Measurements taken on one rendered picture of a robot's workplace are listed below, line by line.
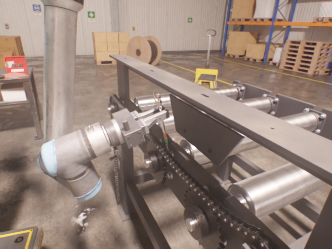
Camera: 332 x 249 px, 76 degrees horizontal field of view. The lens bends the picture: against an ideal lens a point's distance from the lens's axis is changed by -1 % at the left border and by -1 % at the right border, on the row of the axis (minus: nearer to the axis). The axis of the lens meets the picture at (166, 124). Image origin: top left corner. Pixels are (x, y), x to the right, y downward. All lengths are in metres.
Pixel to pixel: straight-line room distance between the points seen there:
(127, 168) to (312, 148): 1.27
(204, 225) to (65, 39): 0.61
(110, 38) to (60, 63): 7.38
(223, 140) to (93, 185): 0.39
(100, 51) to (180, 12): 5.61
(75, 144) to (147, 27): 10.99
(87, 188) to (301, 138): 0.55
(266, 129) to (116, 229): 1.47
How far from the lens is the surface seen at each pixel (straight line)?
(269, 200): 0.69
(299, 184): 0.79
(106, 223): 1.77
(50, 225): 1.88
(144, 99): 1.32
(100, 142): 0.59
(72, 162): 0.61
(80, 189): 0.68
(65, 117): 0.72
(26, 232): 1.43
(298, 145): 0.36
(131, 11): 11.21
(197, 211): 0.59
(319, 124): 1.44
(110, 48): 8.08
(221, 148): 0.56
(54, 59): 0.69
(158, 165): 0.78
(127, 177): 1.55
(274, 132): 0.39
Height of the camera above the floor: 1.32
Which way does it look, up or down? 25 degrees down
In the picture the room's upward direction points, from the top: 2 degrees clockwise
